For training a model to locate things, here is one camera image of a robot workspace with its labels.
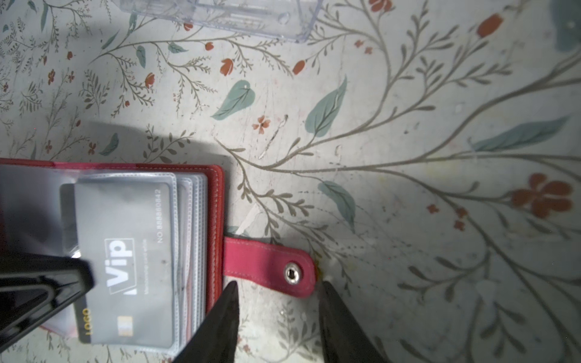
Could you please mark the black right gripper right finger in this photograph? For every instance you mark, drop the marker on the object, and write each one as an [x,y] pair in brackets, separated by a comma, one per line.
[343,339]

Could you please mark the red leather card holder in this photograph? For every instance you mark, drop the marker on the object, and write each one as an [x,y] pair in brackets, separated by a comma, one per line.
[31,222]

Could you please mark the clear acrylic organizer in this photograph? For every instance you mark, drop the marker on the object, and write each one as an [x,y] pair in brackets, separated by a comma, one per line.
[288,20]

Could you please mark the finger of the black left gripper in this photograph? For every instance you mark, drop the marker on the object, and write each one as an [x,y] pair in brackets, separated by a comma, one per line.
[34,288]

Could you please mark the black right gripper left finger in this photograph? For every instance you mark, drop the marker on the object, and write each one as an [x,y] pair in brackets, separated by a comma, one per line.
[216,339]

